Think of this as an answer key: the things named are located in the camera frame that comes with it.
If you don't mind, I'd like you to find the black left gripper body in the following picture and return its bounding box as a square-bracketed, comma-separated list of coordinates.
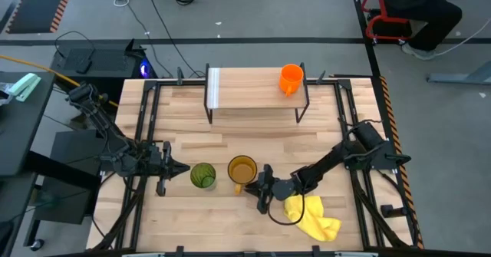
[145, 140, 173, 197]

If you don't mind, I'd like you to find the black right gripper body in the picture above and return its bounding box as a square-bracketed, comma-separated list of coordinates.
[255, 163, 280, 215]

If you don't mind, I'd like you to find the yellow mug with dark rim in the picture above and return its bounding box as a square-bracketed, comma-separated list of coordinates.
[227, 155, 259, 196]

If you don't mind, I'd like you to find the green faceted plastic tumbler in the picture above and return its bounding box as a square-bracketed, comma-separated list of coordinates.
[189, 162, 217, 189]

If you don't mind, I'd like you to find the orange plastic cup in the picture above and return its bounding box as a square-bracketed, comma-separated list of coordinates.
[278, 64, 305, 97]

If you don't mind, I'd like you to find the wooden shelf with black legs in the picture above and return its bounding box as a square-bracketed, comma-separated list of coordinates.
[203, 62, 311, 124]

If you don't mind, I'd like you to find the yellow cloth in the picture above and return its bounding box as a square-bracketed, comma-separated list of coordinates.
[283, 194, 342, 242]

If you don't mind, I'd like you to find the black metal floor stand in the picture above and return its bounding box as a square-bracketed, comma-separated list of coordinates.
[22, 129, 103, 250]

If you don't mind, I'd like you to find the black computer tower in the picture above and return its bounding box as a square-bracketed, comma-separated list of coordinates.
[51, 38, 158, 93]

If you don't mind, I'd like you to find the black desk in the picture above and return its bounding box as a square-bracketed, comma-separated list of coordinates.
[0, 71, 56, 177]

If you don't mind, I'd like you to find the orange-black hazard strip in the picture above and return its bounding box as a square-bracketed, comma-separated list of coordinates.
[378, 75, 426, 250]

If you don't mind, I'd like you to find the mint green stapler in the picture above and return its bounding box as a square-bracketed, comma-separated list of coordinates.
[8, 72, 42, 103]

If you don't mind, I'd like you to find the red metal stool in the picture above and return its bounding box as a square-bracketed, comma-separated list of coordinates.
[360, 0, 414, 45]

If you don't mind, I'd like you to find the black hazard-striped floor mat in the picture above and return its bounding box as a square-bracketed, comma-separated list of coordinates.
[5, 0, 76, 35]

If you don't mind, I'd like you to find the person in black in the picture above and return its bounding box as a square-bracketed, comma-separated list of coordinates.
[379, 0, 463, 61]

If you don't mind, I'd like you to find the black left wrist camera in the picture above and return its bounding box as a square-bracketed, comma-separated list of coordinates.
[147, 146, 163, 168]

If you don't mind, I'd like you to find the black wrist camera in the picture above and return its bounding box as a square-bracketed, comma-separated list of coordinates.
[274, 178, 296, 202]
[147, 146, 163, 168]

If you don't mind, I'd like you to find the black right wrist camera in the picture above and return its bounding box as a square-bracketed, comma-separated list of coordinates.
[274, 178, 296, 202]

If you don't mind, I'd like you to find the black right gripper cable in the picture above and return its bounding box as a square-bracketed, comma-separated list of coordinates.
[267, 193, 307, 226]

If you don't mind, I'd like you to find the yellow hanging cable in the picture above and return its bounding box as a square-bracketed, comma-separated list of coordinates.
[0, 54, 119, 108]

